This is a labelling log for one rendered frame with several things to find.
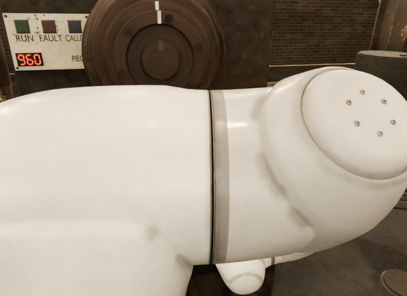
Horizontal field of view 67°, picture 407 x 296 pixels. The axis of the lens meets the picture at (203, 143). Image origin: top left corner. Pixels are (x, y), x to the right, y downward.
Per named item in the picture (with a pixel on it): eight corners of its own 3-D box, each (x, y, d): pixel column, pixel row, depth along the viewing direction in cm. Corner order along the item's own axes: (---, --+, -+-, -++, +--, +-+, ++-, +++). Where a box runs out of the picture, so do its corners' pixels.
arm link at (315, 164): (324, 144, 35) (205, 145, 34) (436, 15, 18) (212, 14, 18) (350, 269, 29) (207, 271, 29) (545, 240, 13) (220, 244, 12)
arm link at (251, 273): (210, 255, 82) (256, 241, 83) (229, 309, 68) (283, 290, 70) (204, 226, 76) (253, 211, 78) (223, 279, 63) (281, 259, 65)
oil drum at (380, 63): (330, 127, 364) (344, 49, 328) (372, 123, 377) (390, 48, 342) (366, 147, 311) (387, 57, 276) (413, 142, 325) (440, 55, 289)
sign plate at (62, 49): (17, 69, 106) (3, 13, 98) (95, 67, 111) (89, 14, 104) (14, 71, 103) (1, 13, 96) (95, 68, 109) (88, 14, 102)
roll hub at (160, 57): (118, 103, 100) (108, 9, 88) (201, 98, 106) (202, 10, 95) (117, 108, 95) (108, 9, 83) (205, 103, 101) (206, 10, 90)
